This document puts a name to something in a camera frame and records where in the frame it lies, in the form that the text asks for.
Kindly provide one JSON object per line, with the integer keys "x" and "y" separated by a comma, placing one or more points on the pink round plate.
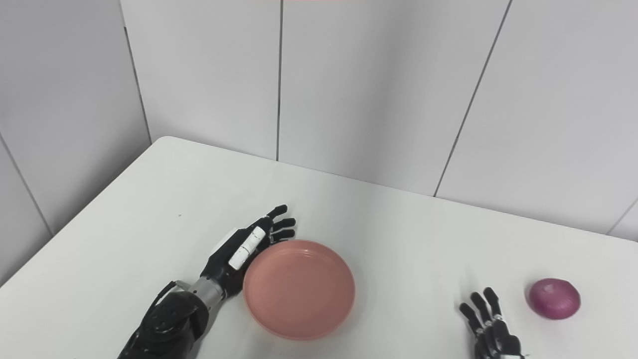
{"x": 299, "y": 289}

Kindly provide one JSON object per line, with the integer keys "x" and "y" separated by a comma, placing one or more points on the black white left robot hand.
{"x": 234, "y": 254}

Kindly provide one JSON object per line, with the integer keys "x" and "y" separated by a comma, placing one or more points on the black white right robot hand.
{"x": 491, "y": 331}

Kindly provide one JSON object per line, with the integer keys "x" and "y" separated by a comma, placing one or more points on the purple red onion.
{"x": 554, "y": 298}

